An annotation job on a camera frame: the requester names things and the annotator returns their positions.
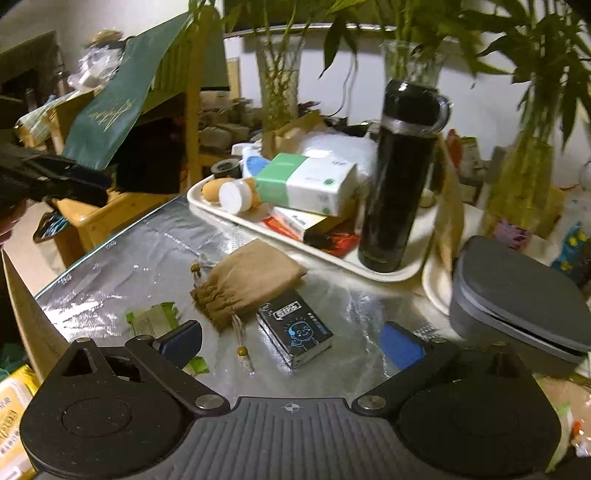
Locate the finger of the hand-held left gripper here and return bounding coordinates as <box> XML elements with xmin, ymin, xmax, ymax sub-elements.
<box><xmin>41</xmin><ymin>154</ymin><xmax>112</xmax><ymax>208</ymax></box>

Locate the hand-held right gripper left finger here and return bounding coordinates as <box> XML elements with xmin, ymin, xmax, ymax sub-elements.
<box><xmin>46</xmin><ymin>318</ymin><xmax>232</xmax><ymax>414</ymax></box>

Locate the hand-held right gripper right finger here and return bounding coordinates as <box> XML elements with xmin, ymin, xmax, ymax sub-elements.
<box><xmin>352</xmin><ymin>322</ymin><xmax>536</xmax><ymax>414</ymax></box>

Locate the green snack packet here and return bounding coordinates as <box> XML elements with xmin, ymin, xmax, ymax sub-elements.
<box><xmin>126</xmin><ymin>302</ymin><xmax>211</xmax><ymax>374</ymax></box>

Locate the brown drawstring pouch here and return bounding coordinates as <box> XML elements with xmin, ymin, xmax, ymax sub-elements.
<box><xmin>189</xmin><ymin>239</ymin><xmax>308</xmax><ymax>376</ymax></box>

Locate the black cartoon tissue pack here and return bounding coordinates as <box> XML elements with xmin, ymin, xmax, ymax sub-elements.
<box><xmin>257</xmin><ymin>291</ymin><xmax>334</xmax><ymax>369</ymax></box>

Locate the cardboard box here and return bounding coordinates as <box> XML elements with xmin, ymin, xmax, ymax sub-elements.
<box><xmin>0</xmin><ymin>249</ymin><xmax>70</xmax><ymax>384</ymax></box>

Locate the wooden chair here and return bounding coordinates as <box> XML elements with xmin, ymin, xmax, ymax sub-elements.
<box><xmin>46</xmin><ymin>9</ymin><xmax>227</xmax><ymax>268</ymax></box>

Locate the teal cloth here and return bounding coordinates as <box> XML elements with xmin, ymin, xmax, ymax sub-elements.
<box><xmin>34</xmin><ymin>212</ymin><xmax>70</xmax><ymax>243</ymax></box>

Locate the green checked cloth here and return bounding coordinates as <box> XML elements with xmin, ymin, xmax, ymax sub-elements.
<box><xmin>16</xmin><ymin>99</ymin><xmax>65</xmax><ymax>130</ymax></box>

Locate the green paper bag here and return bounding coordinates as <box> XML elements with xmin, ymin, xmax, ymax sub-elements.
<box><xmin>62</xmin><ymin>11</ymin><xmax>195</xmax><ymax>167</ymax></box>

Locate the white tray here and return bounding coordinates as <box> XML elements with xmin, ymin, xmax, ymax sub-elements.
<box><xmin>187</xmin><ymin>178</ymin><xmax>437</xmax><ymax>282</ymax></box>
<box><xmin>422</xmin><ymin>203</ymin><xmax>485</xmax><ymax>317</ymax></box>

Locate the brown shipping carton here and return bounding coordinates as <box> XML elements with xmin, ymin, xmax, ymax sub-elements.
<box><xmin>46</xmin><ymin>90</ymin><xmax>100</xmax><ymax>153</ymax></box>

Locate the silver foil mat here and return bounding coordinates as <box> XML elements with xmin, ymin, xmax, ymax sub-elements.
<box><xmin>34</xmin><ymin>196</ymin><xmax>462</xmax><ymax>402</ymax></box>

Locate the clear plastic bag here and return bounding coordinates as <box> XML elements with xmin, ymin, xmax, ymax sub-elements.
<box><xmin>67</xmin><ymin>44</ymin><xmax>125</xmax><ymax>88</ymax></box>

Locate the red black packet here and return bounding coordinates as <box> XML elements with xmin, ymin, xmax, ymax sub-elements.
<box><xmin>263</xmin><ymin>217</ymin><xmax>361</xmax><ymax>259</ymax></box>

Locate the gray zip case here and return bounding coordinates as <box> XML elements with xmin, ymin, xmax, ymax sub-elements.
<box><xmin>450</xmin><ymin>235</ymin><xmax>591</xmax><ymax>379</ymax></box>

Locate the brown egg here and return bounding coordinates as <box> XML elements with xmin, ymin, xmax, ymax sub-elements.
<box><xmin>203</xmin><ymin>180</ymin><xmax>227</xmax><ymax>204</ymax></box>

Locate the brown paper bag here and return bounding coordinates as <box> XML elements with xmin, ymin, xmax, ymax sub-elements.
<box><xmin>431</xmin><ymin>134</ymin><xmax>465</xmax><ymax>273</ymax></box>
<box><xmin>263</xmin><ymin>111</ymin><xmax>328</xmax><ymax>160</ymax></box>

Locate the black tape roll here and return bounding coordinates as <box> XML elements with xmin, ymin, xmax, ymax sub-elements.
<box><xmin>211</xmin><ymin>159</ymin><xmax>242</xmax><ymax>180</ymax></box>

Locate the black thermos bottle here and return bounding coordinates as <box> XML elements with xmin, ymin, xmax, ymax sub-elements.
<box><xmin>359</xmin><ymin>79</ymin><xmax>453</xmax><ymax>273</ymax></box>

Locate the orange bottle white cap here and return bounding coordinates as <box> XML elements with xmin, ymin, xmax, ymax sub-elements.
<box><xmin>218</xmin><ymin>178</ymin><xmax>259</xmax><ymax>214</ymax></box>

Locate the white red flat box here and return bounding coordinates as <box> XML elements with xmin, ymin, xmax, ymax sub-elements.
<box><xmin>270</xmin><ymin>205</ymin><xmax>356</xmax><ymax>243</ymax></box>

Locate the wicker basket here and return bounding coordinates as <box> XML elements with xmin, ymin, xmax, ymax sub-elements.
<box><xmin>536</xmin><ymin>376</ymin><xmax>591</xmax><ymax>462</ymax></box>

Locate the white blue bottle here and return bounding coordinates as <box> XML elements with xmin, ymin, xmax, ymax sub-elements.
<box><xmin>231</xmin><ymin>141</ymin><xmax>273</xmax><ymax>178</ymax></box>

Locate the yellow wet wipes packet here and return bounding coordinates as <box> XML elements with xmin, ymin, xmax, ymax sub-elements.
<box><xmin>0</xmin><ymin>364</ymin><xmax>40</xmax><ymax>480</ymax></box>

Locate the green white tissue pack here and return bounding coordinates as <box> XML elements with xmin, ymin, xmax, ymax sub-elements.
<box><xmin>255</xmin><ymin>153</ymin><xmax>358</xmax><ymax>217</ymax></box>

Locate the dark green panel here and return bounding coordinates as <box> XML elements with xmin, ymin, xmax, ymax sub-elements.
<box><xmin>201</xmin><ymin>9</ymin><xmax>230</xmax><ymax>90</ymax></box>

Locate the blue dotted bag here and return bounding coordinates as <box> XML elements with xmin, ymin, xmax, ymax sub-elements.
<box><xmin>551</xmin><ymin>222</ymin><xmax>591</xmax><ymax>284</ymax></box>

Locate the glass vase with bamboo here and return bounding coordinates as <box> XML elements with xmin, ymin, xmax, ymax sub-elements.
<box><xmin>189</xmin><ymin>0</ymin><xmax>315</xmax><ymax>158</ymax></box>
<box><xmin>462</xmin><ymin>0</ymin><xmax>591</xmax><ymax>252</ymax></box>
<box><xmin>318</xmin><ymin>0</ymin><xmax>513</xmax><ymax>93</ymax></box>

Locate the white plastic package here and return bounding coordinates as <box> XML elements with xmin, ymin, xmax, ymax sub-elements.
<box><xmin>300</xmin><ymin>131</ymin><xmax>379</xmax><ymax>178</ymax></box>

